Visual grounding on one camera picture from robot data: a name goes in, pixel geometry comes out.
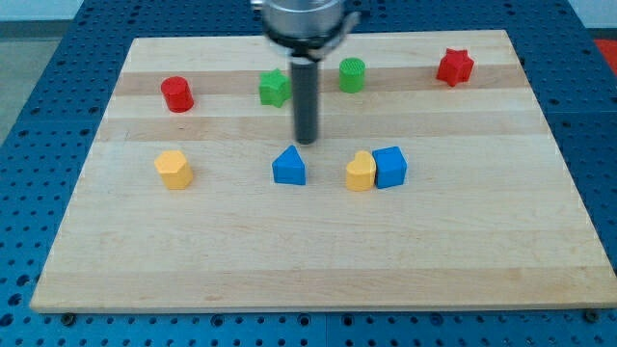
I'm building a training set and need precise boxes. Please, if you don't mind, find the dark grey cylindrical stylus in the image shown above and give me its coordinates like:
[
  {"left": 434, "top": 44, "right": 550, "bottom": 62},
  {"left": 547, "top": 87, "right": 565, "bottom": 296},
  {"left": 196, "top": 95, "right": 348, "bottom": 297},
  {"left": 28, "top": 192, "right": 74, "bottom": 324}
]
[{"left": 290, "top": 57, "right": 319, "bottom": 145}]

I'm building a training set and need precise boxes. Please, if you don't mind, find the blue triangle block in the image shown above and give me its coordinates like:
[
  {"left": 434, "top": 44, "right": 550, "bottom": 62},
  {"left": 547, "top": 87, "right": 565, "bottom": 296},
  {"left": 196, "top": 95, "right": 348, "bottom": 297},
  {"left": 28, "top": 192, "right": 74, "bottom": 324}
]
[{"left": 272, "top": 145, "right": 307, "bottom": 185}]

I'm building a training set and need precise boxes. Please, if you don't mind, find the green star block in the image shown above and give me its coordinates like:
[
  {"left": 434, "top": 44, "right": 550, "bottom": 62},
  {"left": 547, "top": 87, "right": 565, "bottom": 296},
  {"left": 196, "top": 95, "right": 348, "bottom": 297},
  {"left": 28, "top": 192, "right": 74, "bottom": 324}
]
[{"left": 258, "top": 68, "right": 291, "bottom": 108}]

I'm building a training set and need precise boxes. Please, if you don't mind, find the green cylinder block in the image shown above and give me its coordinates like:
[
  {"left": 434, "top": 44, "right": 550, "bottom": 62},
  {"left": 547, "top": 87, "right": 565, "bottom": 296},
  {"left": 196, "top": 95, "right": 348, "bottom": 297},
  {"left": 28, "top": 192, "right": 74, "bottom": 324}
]
[{"left": 338, "top": 57, "right": 365, "bottom": 93}]

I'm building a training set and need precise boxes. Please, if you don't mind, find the yellow heart block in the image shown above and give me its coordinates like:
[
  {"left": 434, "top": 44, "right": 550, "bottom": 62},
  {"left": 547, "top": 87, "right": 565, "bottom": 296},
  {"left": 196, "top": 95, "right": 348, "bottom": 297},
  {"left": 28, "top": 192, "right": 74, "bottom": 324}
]
[{"left": 345, "top": 150, "right": 377, "bottom": 192}]

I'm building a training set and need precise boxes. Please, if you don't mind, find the red cylinder block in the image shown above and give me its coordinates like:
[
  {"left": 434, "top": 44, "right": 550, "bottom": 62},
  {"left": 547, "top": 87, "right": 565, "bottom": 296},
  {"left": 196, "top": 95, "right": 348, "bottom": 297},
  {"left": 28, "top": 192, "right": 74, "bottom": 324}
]
[{"left": 160, "top": 76, "right": 194, "bottom": 113}]

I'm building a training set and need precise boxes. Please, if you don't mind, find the blue cube block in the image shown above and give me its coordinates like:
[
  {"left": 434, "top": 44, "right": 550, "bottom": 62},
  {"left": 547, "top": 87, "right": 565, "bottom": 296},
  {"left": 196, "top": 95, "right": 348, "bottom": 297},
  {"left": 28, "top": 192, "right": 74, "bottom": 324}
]
[{"left": 372, "top": 147, "right": 408, "bottom": 189}]

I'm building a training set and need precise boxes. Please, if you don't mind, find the red star block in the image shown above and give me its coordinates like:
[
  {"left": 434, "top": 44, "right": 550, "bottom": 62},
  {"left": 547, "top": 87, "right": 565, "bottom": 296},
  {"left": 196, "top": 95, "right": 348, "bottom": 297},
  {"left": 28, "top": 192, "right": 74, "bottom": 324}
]
[{"left": 436, "top": 48, "right": 474, "bottom": 87}]

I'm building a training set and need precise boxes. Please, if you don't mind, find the yellow hexagon block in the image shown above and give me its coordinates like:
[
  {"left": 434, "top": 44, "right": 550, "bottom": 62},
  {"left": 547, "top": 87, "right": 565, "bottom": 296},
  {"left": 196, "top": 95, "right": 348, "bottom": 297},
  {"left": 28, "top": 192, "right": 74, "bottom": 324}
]
[{"left": 154, "top": 150, "right": 194, "bottom": 190}]

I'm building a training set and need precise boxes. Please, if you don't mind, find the wooden board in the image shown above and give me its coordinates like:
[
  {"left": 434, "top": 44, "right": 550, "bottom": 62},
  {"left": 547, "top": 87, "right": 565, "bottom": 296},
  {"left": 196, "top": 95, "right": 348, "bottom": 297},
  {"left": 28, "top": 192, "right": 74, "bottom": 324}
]
[{"left": 31, "top": 30, "right": 616, "bottom": 314}]

